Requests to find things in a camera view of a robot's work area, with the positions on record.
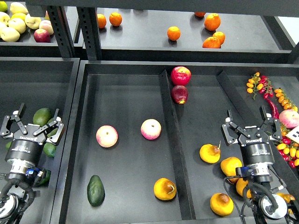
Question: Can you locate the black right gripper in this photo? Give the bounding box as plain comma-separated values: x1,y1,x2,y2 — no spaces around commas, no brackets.
221,106,282,167

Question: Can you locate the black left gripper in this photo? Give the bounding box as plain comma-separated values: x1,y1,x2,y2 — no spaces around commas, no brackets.
0,103,64,166

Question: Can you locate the dark green avocado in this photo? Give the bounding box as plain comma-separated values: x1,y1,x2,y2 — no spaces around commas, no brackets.
87,175,105,207

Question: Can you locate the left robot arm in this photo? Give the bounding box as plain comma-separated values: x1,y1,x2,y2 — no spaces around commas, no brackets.
0,104,64,224

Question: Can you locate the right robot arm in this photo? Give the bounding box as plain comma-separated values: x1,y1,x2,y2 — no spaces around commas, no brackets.
221,106,299,224

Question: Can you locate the green avocado top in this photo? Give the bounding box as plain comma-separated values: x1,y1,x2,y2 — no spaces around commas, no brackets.
33,108,52,126

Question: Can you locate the green avocado flat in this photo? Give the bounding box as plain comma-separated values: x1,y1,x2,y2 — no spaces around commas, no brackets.
5,141,12,151

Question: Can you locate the yellow pear with stem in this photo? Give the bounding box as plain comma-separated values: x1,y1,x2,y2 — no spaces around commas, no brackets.
236,178,249,196

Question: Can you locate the green avocado long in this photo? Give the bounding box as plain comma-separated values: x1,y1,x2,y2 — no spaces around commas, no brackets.
34,170,51,186

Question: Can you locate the yellow pear bottom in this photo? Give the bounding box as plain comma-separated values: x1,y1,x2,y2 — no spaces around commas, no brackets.
210,193,234,217

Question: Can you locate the red chili pepper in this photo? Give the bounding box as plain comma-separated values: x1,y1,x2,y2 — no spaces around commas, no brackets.
266,98,279,119

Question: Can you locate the pink apple right bin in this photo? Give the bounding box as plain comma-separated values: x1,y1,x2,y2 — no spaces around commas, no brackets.
279,109,299,129

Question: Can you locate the white label card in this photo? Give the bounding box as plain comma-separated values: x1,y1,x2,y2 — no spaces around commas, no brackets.
286,126,299,143

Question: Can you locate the orange tomato vine right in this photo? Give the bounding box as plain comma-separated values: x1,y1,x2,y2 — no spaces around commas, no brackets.
274,88,298,112

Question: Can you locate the red cherry tomato bunch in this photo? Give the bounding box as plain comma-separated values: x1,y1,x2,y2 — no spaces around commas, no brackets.
258,76,274,99

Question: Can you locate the orange cherry tomato bunch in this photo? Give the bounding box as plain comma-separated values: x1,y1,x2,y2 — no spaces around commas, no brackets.
246,72,263,100

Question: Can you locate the black left bin tray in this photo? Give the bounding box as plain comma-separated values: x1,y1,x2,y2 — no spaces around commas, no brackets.
0,57,79,224

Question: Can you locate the black bin tray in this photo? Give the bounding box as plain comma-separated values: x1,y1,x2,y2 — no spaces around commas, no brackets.
49,60,299,224
0,57,79,224

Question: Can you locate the black bin divider right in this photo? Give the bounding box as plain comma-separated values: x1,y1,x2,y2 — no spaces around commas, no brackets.
217,71,299,199

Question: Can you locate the black bin divider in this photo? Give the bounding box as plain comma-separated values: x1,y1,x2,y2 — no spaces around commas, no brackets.
158,70,196,220
217,71,299,199

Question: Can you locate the pink apple left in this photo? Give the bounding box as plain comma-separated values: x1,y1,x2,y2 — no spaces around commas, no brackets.
96,125,118,148

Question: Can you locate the pink apple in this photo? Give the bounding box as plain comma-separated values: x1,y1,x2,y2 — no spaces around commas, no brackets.
141,119,162,140
96,125,118,148

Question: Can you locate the dark red apple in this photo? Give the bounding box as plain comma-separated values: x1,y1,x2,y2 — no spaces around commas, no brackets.
171,85,188,105

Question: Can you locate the black bin divider centre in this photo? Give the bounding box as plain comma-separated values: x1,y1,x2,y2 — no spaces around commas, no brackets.
158,70,196,220

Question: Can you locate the bright red apple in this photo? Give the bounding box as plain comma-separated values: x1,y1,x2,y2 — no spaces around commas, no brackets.
171,66,192,86

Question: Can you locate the red apple on left shelf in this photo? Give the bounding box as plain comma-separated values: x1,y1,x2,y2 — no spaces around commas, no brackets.
34,28,51,43

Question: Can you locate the yellow-green apple front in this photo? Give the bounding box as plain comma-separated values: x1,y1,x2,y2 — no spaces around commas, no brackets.
0,27,20,42

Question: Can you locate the orange on shelf front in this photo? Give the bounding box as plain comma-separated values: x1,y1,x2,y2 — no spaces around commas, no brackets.
202,36,221,49

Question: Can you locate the pink apple centre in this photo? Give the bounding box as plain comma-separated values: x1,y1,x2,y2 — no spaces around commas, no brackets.
141,119,162,140

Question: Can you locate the orange on shelf right small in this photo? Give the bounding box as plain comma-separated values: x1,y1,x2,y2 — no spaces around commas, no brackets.
213,31,226,45

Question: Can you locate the yellow-green apple middle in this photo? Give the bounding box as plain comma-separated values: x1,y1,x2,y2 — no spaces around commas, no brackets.
8,18,27,34

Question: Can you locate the black middle bin tray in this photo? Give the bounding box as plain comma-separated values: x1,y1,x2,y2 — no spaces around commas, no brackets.
49,60,299,224

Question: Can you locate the black shelf post left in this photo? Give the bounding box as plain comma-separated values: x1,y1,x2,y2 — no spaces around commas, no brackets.
47,6,75,58

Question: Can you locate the black shelf post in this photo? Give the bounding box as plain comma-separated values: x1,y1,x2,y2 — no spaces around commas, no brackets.
47,6,75,58
77,7,102,61

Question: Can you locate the black shelf post right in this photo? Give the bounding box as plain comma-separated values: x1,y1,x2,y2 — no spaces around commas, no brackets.
77,7,102,61

